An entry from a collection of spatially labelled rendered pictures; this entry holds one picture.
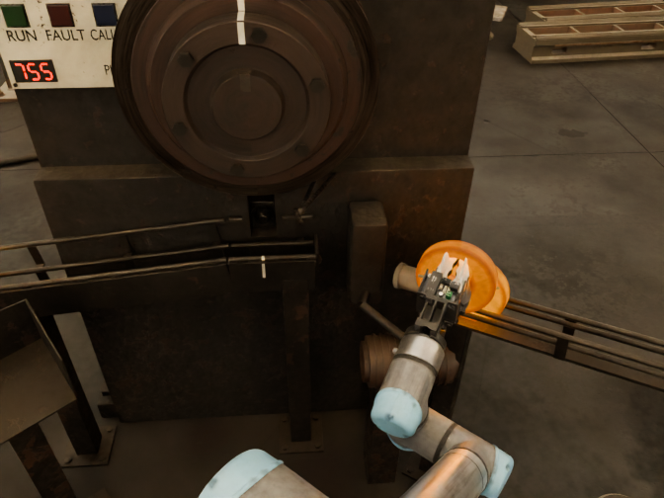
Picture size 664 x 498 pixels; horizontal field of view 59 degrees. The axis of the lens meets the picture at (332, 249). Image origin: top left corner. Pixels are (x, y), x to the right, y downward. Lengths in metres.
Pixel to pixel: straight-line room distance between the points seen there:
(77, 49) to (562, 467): 1.64
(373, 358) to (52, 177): 0.80
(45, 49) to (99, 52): 0.10
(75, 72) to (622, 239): 2.27
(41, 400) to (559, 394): 1.51
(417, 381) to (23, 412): 0.75
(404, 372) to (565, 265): 1.71
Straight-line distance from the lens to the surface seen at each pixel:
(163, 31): 1.04
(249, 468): 0.71
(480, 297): 1.14
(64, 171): 1.40
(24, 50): 1.30
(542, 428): 1.98
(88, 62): 1.27
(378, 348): 1.36
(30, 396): 1.31
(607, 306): 2.45
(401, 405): 0.92
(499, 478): 0.99
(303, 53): 0.98
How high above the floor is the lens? 1.55
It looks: 39 degrees down
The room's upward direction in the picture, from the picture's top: 1 degrees clockwise
